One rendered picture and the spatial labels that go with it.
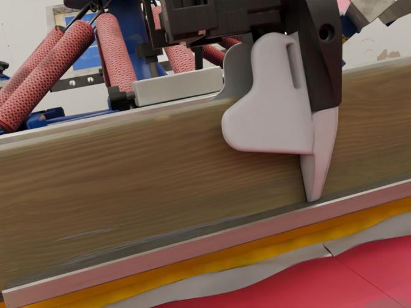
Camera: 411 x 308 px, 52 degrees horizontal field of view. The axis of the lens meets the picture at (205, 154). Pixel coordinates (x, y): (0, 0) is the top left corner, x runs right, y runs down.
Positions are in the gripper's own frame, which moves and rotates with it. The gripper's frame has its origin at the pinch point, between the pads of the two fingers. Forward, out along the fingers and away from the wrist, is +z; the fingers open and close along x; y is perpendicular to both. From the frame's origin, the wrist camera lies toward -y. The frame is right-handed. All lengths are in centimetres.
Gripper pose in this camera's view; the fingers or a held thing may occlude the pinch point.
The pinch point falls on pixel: (303, 168)
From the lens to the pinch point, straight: 26.4
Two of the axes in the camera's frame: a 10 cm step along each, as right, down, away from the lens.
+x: 2.4, 1.4, -9.6
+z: 1.8, 9.7, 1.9
